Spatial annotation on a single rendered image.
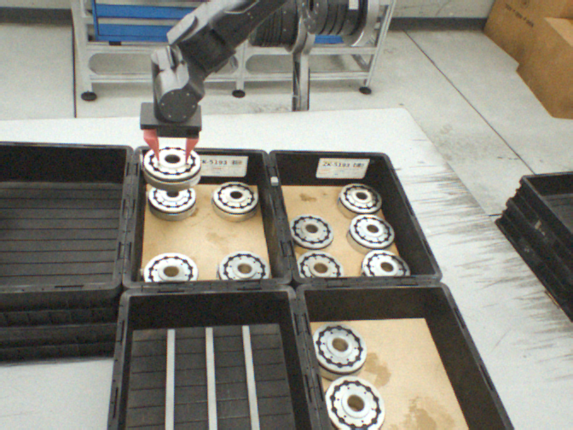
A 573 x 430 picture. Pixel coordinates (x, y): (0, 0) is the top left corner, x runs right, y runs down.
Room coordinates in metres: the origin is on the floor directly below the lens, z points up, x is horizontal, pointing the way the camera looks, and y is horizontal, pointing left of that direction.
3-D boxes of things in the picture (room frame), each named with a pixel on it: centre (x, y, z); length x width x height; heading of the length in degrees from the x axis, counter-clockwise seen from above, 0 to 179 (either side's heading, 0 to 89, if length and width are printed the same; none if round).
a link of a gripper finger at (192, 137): (0.74, 0.21, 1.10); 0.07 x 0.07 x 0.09; 16
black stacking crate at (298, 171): (0.84, -0.13, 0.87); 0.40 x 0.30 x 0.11; 16
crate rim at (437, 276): (0.84, -0.13, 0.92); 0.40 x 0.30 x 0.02; 16
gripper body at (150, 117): (0.74, 0.23, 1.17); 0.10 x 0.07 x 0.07; 106
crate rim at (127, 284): (0.76, 0.16, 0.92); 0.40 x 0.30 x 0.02; 16
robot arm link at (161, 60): (0.73, 0.22, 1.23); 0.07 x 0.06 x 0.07; 24
